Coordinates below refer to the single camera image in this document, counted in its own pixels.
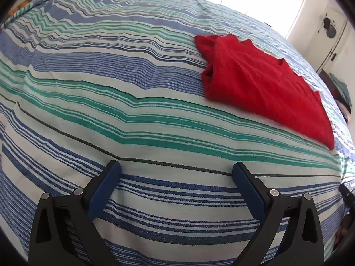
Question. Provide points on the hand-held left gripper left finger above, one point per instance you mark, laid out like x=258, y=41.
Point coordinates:
x=106, y=189

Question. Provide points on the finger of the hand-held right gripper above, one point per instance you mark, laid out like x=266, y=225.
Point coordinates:
x=345, y=192

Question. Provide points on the orange patterned bed sheet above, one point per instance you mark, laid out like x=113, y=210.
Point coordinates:
x=25, y=4

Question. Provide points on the pile of clothes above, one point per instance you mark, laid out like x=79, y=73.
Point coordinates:
x=339, y=91

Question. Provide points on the red sweater with white rabbit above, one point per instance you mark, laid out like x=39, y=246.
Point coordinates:
x=255, y=88

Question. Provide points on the blue green striped blanket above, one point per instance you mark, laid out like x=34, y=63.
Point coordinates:
x=124, y=102

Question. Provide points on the black hanging door object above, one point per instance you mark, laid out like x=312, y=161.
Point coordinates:
x=329, y=26

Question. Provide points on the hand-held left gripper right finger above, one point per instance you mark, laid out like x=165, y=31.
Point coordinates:
x=249, y=191

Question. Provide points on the white door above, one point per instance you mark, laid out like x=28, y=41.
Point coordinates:
x=330, y=47

